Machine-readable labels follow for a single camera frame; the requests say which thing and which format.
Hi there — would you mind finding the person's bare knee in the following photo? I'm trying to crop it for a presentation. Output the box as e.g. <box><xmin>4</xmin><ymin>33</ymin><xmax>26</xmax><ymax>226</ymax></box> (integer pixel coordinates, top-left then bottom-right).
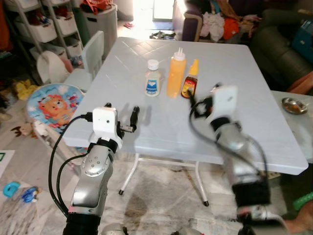
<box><xmin>287</xmin><ymin>71</ymin><xmax>313</xmax><ymax>95</ymax></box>

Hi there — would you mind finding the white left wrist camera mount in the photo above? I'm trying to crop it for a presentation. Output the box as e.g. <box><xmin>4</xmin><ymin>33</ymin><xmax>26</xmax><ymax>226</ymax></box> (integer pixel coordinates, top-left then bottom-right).
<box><xmin>91</xmin><ymin>107</ymin><xmax>119</xmax><ymax>144</ymax></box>

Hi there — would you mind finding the yellow plush toy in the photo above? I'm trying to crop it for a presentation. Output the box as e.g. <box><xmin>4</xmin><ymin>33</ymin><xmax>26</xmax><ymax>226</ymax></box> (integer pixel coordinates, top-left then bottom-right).
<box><xmin>14</xmin><ymin>80</ymin><xmax>38</xmax><ymax>101</ymax></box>

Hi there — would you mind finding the lion print child seat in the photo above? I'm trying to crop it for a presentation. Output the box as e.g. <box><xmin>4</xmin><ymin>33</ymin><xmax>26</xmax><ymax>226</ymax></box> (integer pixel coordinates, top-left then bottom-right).
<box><xmin>26</xmin><ymin>83</ymin><xmax>85</xmax><ymax>132</ymax></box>

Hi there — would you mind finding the white plastic chair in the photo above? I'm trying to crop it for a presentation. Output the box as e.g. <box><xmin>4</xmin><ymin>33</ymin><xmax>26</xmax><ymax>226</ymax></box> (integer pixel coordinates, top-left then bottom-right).
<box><xmin>65</xmin><ymin>30</ymin><xmax>105</xmax><ymax>92</ymax></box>

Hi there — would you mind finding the white-capped mayonnaise bottle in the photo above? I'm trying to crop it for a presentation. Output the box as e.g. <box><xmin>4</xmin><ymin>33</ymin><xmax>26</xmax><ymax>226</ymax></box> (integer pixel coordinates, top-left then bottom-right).
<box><xmin>144</xmin><ymin>59</ymin><xmax>161</xmax><ymax>97</ymax></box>

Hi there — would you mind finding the dark green sofa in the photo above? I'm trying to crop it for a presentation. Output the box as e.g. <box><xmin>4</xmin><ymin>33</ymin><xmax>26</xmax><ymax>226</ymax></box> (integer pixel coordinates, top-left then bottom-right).
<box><xmin>248</xmin><ymin>9</ymin><xmax>313</xmax><ymax>93</ymax></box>

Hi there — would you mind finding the white side table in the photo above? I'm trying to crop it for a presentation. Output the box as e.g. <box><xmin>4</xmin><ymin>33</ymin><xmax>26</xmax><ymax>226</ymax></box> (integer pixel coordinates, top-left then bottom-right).
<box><xmin>271</xmin><ymin>90</ymin><xmax>313</xmax><ymax>163</ymax></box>

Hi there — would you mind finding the grey laundry hamper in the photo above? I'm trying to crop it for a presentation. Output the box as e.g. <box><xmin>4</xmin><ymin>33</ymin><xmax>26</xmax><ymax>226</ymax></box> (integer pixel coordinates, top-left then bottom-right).
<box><xmin>80</xmin><ymin>4</ymin><xmax>118</xmax><ymax>60</ymax></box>

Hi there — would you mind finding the small steel bowl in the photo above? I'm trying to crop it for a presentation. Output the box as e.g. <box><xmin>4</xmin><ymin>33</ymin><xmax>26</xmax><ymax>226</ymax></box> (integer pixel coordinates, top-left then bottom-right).
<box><xmin>282</xmin><ymin>97</ymin><xmax>309</xmax><ymax>116</ymax></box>

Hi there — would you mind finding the white plastic folding table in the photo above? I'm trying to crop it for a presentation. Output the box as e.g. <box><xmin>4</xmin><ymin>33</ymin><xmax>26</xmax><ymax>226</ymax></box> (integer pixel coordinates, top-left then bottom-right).
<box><xmin>63</xmin><ymin>37</ymin><xmax>309</xmax><ymax>207</ymax></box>

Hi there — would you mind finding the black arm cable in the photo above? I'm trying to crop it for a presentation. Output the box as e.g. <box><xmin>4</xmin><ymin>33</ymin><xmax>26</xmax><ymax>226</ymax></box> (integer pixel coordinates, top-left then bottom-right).
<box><xmin>188</xmin><ymin>97</ymin><xmax>268</xmax><ymax>178</ymax></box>
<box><xmin>48</xmin><ymin>112</ymin><xmax>94</xmax><ymax>217</ymax></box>

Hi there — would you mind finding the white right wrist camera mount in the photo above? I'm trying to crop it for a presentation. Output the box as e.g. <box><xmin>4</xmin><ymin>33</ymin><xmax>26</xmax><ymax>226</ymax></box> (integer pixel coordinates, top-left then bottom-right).
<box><xmin>207</xmin><ymin>84</ymin><xmax>239</xmax><ymax>123</ymax></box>

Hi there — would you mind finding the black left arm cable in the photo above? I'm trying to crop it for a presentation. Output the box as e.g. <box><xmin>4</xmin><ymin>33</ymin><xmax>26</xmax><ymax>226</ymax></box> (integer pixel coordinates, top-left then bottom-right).
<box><xmin>48</xmin><ymin>112</ymin><xmax>94</xmax><ymax>217</ymax></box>

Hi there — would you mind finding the person's bare foot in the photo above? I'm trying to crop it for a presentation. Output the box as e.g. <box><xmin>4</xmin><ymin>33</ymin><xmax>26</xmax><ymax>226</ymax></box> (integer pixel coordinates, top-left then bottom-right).
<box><xmin>283</xmin><ymin>200</ymin><xmax>313</xmax><ymax>234</ymax></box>

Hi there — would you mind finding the white drawer storage rack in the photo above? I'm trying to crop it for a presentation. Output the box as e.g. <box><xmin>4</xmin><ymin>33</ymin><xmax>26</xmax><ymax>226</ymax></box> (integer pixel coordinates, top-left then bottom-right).
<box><xmin>4</xmin><ymin>0</ymin><xmax>85</xmax><ymax>85</ymax></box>

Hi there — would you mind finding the pile of clothes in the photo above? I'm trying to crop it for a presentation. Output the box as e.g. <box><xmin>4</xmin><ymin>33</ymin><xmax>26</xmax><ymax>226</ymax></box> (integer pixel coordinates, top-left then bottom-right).
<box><xmin>200</xmin><ymin>12</ymin><xmax>261</xmax><ymax>43</ymax></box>

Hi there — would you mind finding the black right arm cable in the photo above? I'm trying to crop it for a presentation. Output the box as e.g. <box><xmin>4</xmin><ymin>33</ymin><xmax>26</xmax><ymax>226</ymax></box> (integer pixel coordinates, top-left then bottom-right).
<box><xmin>188</xmin><ymin>97</ymin><xmax>268</xmax><ymax>178</ymax></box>

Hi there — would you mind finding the small brown yellow-capped sauce bottle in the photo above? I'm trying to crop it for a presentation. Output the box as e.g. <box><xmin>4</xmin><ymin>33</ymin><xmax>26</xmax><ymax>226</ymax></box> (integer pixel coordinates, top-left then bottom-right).
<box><xmin>180</xmin><ymin>59</ymin><xmax>200</xmax><ymax>100</ymax></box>

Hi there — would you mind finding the orange squeeze bottle white nozzle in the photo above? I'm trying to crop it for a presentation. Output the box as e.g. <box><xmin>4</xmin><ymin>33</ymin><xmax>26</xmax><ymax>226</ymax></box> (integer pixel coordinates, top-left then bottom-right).
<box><xmin>166</xmin><ymin>47</ymin><xmax>187</xmax><ymax>99</ymax></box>

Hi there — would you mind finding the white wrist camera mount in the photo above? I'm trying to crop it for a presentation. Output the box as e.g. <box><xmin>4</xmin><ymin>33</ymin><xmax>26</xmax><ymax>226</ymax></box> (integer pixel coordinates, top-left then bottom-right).
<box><xmin>91</xmin><ymin>107</ymin><xmax>119</xmax><ymax>144</ymax></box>
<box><xmin>207</xmin><ymin>84</ymin><xmax>239</xmax><ymax>123</ymax></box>

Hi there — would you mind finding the blue plastic floor toy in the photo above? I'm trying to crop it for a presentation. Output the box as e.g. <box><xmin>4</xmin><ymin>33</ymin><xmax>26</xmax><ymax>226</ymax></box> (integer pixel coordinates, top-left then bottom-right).
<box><xmin>2</xmin><ymin>181</ymin><xmax>22</xmax><ymax>198</ymax></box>

